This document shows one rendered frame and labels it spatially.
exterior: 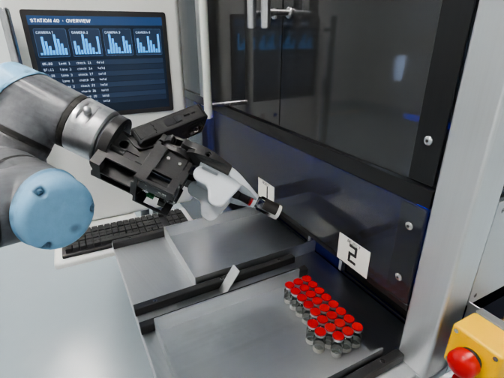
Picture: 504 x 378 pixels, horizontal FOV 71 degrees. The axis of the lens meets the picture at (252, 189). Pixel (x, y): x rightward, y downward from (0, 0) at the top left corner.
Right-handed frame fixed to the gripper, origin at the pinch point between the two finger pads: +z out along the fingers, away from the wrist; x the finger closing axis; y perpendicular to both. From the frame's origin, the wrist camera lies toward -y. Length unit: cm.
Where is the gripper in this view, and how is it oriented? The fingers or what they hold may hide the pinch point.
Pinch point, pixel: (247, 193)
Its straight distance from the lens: 50.6
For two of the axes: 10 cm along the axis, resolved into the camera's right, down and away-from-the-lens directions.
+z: 8.9, 4.5, 1.0
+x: 3.2, -4.4, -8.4
